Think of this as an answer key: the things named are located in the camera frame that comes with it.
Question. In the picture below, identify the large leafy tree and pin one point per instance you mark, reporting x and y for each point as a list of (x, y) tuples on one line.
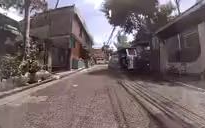
[(136, 13)]

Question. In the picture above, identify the two-storey grey building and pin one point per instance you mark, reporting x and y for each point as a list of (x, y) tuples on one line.
[(61, 36)]

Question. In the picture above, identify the tall tree trunk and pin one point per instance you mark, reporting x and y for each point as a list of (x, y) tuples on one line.
[(27, 30)]

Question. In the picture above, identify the parked vehicle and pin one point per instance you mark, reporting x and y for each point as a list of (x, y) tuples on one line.
[(129, 58)]

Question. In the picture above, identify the dark roofed building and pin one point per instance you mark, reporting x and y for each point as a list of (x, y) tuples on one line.
[(1, 36)]

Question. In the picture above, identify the distant vehicle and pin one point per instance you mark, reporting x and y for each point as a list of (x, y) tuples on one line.
[(100, 60)]

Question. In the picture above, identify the grey concrete road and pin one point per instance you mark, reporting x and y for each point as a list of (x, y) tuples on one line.
[(86, 100)]

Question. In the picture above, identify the concrete forecourt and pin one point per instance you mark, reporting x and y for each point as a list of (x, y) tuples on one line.
[(186, 95)]

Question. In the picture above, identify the low stone wall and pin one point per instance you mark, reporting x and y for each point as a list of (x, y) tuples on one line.
[(13, 81)]

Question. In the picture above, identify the green bushes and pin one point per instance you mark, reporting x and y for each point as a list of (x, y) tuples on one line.
[(21, 65)]

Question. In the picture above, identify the grey concrete house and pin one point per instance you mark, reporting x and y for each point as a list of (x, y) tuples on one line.
[(190, 43)]

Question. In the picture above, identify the concrete kerb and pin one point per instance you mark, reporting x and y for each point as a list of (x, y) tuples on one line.
[(33, 83)]

